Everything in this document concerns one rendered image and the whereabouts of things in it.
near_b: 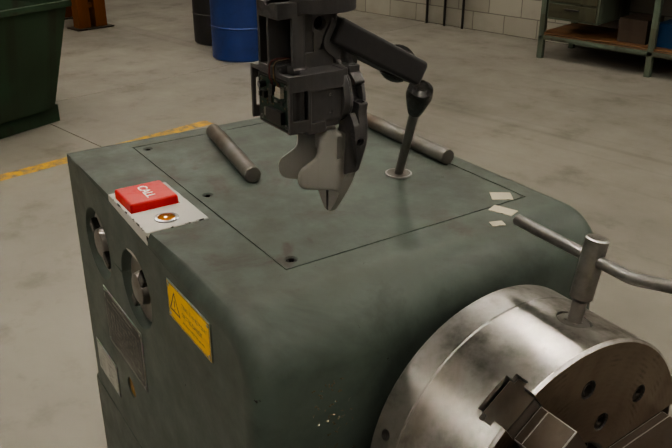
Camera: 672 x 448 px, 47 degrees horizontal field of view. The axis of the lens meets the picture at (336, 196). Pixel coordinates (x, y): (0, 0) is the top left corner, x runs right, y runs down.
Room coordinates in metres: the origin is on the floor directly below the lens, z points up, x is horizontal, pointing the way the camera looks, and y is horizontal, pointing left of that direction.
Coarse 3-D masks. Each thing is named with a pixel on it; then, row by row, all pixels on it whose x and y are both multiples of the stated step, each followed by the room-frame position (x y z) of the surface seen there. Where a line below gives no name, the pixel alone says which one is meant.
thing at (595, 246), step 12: (588, 240) 0.63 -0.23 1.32; (600, 240) 0.63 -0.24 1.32; (588, 252) 0.63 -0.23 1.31; (600, 252) 0.62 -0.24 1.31; (588, 264) 0.62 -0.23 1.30; (576, 276) 0.63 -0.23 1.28; (588, 276) 0.62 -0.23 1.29; (576, 288) 0.62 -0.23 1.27; (588, 288) 0.62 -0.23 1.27; (576, 300) 0.62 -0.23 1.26; (588, 300) 0.62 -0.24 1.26; (576, 312) 0.62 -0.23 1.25; (576, 324) 0.62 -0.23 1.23
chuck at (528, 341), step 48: (480, 336) 0.61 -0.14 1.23; (528, 336) 0.60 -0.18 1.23; (576, 336) 0.59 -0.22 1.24; (624, 336) 0.61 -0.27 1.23; (432, 384) 0.59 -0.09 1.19; (480, 384) 0.56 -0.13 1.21; (528, 384) 0.55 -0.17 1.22; (576, 384) 0.57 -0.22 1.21; (624, 384) 0.61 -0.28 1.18; (432, 432) 0.55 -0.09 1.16; (480, 432) 0.52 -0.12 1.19; (624, 432) 0.61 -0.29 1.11
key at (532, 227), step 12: (516, 216) 0.71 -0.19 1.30; (528, 228) 0.70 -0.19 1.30; (540, 228) 0.69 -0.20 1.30; (552, 240) 0.67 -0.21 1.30; (564, 240) 0.66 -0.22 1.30; (576, 252) 0.64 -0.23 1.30; (600, 264) 0.62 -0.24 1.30; (612, 264) 0.61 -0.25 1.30; (624, 276) 0.60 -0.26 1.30; (636, 276) 0.59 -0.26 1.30; (648, 276) 0.58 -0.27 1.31; (648, 288) 0.58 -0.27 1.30; (660, 288) 0.57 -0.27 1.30
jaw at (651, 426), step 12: (648, 420) 0.64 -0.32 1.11; (660, 420) 0.63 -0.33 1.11; (636, 432) 0.62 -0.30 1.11; (648, 432) 0.62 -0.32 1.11; (660, 432) 0.62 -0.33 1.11; (588, 444) 0.60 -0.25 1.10; (612, 444) 0.61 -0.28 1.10; (624, 444) 0.60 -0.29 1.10; (636, 444) 0.60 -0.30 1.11; (648, 444) 0.60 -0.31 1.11; (660, 444) 0.60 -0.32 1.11
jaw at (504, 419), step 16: (512, 384) 0.56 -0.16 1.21; (496, 400) 0.55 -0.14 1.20; (512, 400) 0.54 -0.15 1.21; (528, 400) 0.54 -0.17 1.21; (496, 416) 0.54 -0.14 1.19; (512, 416) 0.53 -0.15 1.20; (528, 416) 0.54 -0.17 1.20; (544, 416) 0.53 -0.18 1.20; (512, 432) 0.53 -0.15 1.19; (528, 432) 0.52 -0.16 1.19; (544, 432) 0.52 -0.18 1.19; (560, 432) 0.51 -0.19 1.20; (576, 432) 0.51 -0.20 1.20
